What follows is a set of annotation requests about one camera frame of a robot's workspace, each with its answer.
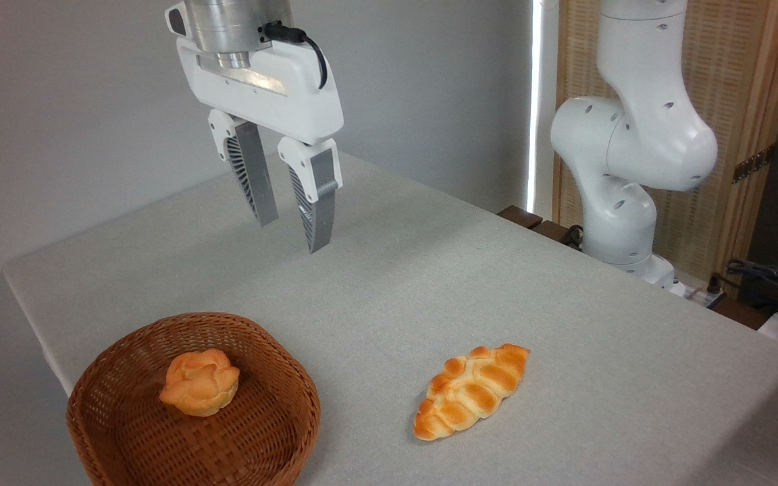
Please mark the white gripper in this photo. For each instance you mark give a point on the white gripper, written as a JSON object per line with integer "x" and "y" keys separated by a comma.
{"x": 291, "y": 98}

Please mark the round flower-shaped bread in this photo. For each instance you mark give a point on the round flower-shaped bread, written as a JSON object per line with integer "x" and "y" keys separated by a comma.
{"x": 200, "y": 383}

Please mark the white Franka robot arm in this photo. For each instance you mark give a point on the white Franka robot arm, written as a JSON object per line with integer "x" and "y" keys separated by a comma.
{"x": 639, "y": 135}

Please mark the brown wicker basket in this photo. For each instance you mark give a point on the brown wicker basket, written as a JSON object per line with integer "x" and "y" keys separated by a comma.
{"x": 240, "y": 439}

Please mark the long braided bread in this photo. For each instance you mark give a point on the long braided bread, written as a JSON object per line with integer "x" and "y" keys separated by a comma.
{"x": 470, "y": 391}

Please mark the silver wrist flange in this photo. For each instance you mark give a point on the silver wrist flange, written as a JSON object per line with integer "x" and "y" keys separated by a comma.
{"x": 230, "y": 23}

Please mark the dark wooden block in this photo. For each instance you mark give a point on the dark wooden block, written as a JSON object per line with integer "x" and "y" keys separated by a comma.
{"x": 554, "y": 231}
{"x": 519, "y": 216}

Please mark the grey tablecloth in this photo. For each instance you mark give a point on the grey tablecloth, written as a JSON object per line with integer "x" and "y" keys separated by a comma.
{"x": 531, "y": 324}

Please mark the white power strip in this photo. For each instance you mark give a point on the white power strip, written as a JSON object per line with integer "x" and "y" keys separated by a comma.
{"x": 696, "y": 293}

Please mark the metal screen hinge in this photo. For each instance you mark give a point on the metal screen hinge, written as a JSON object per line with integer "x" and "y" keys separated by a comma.
{"x": 754, "y": 164}

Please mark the wooden woven folding screen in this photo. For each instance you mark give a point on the wooden woven folding screen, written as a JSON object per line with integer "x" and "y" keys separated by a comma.
{"x": 740, "y": 74}

